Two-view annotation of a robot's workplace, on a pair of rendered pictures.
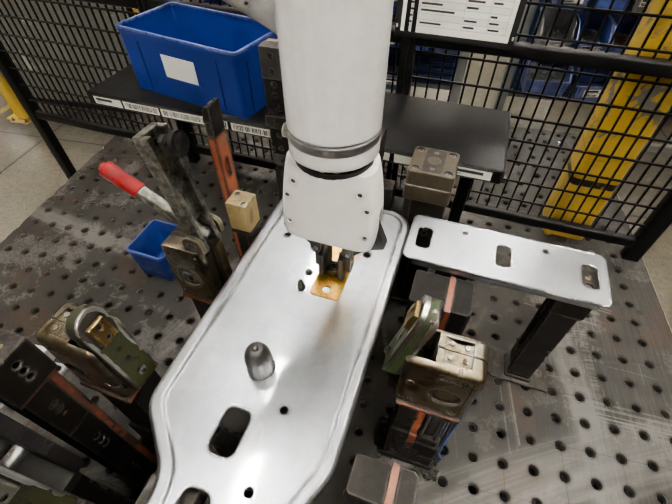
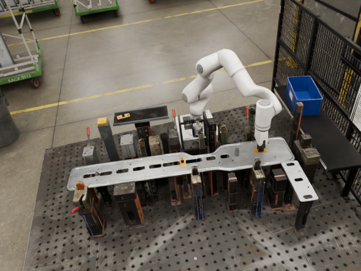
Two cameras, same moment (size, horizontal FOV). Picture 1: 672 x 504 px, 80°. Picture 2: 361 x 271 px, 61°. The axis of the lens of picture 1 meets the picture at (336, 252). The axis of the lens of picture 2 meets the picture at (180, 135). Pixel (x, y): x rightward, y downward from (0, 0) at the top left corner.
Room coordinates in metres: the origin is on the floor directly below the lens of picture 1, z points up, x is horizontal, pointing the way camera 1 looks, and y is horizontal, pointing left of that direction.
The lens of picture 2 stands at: (-0.56, -1.06, 2.33)
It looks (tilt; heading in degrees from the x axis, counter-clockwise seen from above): 40 degrees down; 70
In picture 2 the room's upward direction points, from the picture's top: 7 degrees counter-clockwise
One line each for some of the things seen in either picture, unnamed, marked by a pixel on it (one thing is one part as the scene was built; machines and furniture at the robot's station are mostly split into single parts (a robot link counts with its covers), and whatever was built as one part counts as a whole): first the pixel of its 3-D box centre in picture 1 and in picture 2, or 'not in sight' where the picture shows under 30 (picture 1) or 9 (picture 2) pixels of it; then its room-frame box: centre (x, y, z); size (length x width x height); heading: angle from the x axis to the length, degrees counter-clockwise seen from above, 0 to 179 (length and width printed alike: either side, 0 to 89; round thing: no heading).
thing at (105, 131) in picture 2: not in sight; (110, 147); (-0.46, 0.68, 0.92); 0.08 x 0.08 x 0.44; 71
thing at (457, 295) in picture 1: (424, 339); (276, 189); (0.34, -0.15, 0.84); 0.11 x 0.10 x 0.28; 71
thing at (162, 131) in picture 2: not in sight; (166, 152); (-0.12, 0.44, 0.90); 0.05 x 0.05 x 0.40; 71
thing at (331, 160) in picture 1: (332, 136); (262, 124); (0.32, 0.00, 1.25); 0.09 x 0.08 x 0.03; 71
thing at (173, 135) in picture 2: not in sight; (176, 154); (-0.07, 0.40, 0.89); 0.13 x 0.11 x 0.38; 71
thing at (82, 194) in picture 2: not in sight; (89, 212); (-0.72, 0.22, 0.88); 0.15 x 0.11 x 0.36; 71
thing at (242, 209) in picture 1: (258, 275); not in sight; (0.45, 0.14, 0.88); 0.04 x 0.04 x 0.36; 71
